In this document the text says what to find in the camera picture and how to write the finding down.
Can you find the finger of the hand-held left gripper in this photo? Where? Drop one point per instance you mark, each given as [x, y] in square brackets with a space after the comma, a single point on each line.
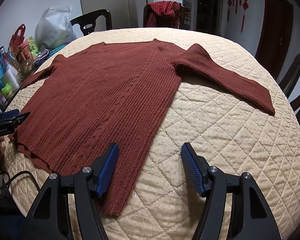
[18, 118]
[8, 113]

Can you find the white plastic bag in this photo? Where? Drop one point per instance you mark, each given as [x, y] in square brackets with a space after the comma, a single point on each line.
[53, 27]

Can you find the rust brown knit sweater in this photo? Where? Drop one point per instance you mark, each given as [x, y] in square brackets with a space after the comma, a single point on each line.
[110, 92]

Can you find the pink drinking bottle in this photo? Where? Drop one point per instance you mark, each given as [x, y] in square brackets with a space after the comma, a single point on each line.
[24, 51]

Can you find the dark wooden chair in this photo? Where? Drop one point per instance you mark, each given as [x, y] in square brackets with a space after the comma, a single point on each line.
[183, 15]
[100, 17]
[298, 80]

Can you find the white paper cup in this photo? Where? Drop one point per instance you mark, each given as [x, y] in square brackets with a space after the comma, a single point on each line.
[9, 77]

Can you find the teal woven mat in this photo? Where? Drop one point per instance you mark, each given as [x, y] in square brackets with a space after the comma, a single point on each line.
[55, 51]

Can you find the brown glass jar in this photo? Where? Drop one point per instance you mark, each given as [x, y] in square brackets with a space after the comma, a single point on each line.
[27, 68]

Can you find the beige quilted blanket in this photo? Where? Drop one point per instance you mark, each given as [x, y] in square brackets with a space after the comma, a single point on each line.
[215, 142]

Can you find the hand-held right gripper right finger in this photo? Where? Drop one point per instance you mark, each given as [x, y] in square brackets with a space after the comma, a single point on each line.
[192, 170]

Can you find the dark brown door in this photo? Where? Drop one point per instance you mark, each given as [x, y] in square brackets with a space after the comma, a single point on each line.
[275, 30]

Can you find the pink and blue plastic item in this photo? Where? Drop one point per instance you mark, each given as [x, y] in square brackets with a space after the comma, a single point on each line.
[42, 55]

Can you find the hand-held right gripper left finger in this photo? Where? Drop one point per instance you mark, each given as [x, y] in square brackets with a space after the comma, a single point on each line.
[110, 170]

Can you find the red checked cloth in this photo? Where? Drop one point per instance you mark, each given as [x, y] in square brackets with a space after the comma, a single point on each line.
[163, 12]

